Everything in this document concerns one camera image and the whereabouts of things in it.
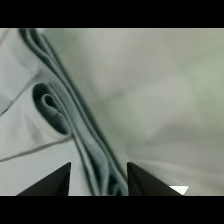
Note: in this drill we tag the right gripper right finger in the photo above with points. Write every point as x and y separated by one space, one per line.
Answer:
143 183

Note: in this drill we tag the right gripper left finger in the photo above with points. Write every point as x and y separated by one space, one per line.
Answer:
55 185

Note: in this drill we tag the light blue shirt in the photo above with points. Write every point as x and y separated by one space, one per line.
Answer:
40 156

